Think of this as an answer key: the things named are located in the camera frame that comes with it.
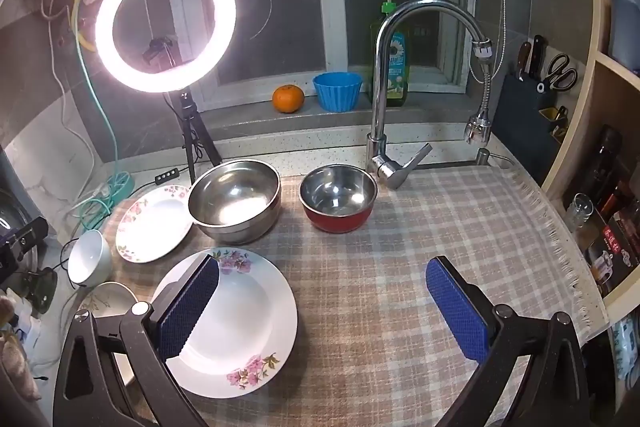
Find white ceramic bowl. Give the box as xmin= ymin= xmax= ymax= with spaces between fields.
xmin=67 ymin=229 xmax=113 ymax=285

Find teal power strip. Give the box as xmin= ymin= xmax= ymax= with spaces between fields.
xmin=102 ymin=172 xmax=135 ymax=202

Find brown handled knife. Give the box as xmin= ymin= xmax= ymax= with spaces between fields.
xmin=516 ymin=42 xmax=532 ymax=82

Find checked pink tablecloth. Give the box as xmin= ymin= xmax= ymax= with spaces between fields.
xmin=102 ymin=167 xmax=608 ymax=427

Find deep plate with pink blossoms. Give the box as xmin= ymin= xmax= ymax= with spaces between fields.
xmin=150 ymin=247 xmax=299 ymax=399

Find ring light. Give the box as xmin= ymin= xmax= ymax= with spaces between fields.
xmin=95 ymin=0 xmax=237 ymax=95

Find chrome kitchen faucet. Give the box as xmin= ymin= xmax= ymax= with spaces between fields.
xmin=366 ymin=0 xmax=488 ymax=191

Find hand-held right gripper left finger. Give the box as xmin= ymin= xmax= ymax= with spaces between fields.
xmin=52 ymin=252 xmax=221 ymax=427

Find clear glass cup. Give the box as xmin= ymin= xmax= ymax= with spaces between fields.
xmin=565 ymin=193 xmax=595 ymax=233

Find dark printed box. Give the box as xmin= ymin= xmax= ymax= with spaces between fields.
xmin=582 ymin=212 xmax=640 ymax=298

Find dark bottle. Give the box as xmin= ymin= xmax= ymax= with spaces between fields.
xmin=590 ymin=124 xmax=623 ymax=208

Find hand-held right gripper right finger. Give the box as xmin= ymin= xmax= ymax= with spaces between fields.
xmin=425 ymin=256 xmax=588 ymax=427

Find steel pot lid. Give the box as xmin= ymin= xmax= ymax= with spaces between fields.
xmin=0 ymin=189 xmax=33 ymax=233

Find white printed packet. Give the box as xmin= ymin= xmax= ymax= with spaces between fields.
xmin=610 ymin=317 xmax=640 ymax=383

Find dark knife block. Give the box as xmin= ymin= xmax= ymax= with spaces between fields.
xmin=492 ymin=74 xmax=571 ymax=185

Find black round disc stand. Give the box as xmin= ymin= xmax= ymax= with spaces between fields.
xmin=24 ymin=267 xmax=58 ymax=323

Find white cable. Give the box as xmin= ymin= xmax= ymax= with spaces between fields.
xmin=42 ymin=0 xmax=101 ymax=202

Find small metal countertop cap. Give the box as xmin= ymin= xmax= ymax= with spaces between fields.
xmin=475 ymin=148 xmax=516 ymax=168

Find green dish soap bottle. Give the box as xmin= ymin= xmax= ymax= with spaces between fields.
xmin=370 ymin=0 xmax=410 ymax=108

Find deep plate with pink roses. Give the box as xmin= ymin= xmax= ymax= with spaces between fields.
xmin=115 ymin=184 xmax=196 ymax=264

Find small white plate faint print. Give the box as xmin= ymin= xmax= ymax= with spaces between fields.
xmin=75 ymin=281 xmax=141 ymax=390

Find yellow cable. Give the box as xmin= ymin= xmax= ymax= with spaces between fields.
xmin=72 ymin=0 xmax=96 ymax=52

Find blue ribbed plastic cup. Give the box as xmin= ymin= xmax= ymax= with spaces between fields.
xmin=313 ymin=72 xmax=363 ymax=112

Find large stainless steel bowl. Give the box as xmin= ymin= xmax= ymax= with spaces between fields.
xmin=188 ymin=159 xmax=282 ymax=244

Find black handled knife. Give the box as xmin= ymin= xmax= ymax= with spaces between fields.
xmin=530 ymin=35 xmax=546 ymax=80

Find wooden shelf unit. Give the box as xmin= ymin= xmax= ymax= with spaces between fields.
xmin=542 ymin=0 xmax=640 ymax=323

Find person's left hand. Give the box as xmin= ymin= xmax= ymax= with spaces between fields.
xmin=0 ymin=294 xmax=42 ymax=400

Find flexible metal faucet sprayer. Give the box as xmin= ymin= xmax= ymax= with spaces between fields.
xmin=464 ymin=38 xmax=507 ymax=145

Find white window frame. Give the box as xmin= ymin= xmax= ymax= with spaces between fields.
xmin=165 ymin=0 xmax=476 ymax=108

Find red steel bowl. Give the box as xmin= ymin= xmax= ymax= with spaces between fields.
xmin=299 ymin=164 xmax=378 ymax=234

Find black kitchen scissors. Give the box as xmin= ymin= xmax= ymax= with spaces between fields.
xmin=536 ymin=53 xmax=578 ymax=94

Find grey blue box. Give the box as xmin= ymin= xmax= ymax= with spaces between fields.
xmin=610 ymin=0 xmax=640 ymax=75

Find orange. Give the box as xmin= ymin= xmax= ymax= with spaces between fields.
xmin=272 ymin=84 xmax=305 ymax=114

